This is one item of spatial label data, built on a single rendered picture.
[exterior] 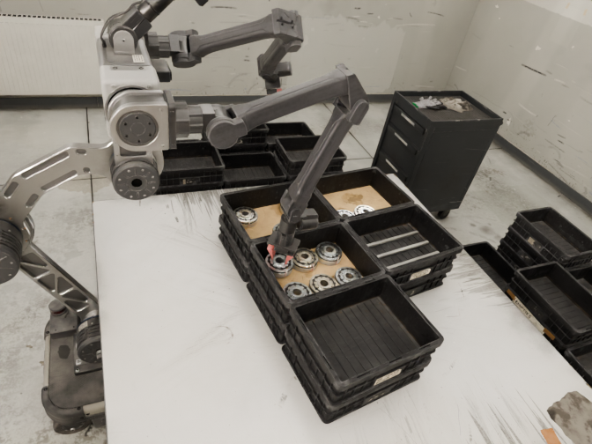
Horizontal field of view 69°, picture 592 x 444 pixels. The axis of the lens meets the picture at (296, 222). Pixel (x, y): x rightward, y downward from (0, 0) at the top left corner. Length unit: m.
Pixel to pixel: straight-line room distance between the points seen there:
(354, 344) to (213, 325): 0.49
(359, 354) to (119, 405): 0.73
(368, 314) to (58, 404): 1.24
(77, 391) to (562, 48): 4.57
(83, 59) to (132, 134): 3.13
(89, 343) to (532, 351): 1.72
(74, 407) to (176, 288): 0.63
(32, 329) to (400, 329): 1.81
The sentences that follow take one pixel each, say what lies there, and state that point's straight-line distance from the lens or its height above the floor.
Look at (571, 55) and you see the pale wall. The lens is 4.83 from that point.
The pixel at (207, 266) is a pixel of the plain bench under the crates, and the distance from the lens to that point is 1.76.
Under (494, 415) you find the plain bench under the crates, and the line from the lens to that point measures 1.68.
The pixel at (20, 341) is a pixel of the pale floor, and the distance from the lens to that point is 2.55.
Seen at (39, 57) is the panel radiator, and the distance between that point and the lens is 4.21.
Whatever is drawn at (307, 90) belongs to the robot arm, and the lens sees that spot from 1.16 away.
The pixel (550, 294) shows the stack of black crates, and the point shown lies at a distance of 2.62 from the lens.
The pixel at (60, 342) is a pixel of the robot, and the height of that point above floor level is 0.24.
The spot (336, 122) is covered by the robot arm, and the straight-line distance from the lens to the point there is 1.25.
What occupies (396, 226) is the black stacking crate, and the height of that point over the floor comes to 0.83.
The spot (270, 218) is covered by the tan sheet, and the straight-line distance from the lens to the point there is 1.81.
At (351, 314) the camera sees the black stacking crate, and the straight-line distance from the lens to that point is 1.53.
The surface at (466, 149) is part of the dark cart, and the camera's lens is 3.22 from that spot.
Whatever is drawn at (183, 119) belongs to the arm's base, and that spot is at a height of 1.47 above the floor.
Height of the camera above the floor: 1.97
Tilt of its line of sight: 39 degrees down
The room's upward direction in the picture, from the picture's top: 12 degrees clockwise
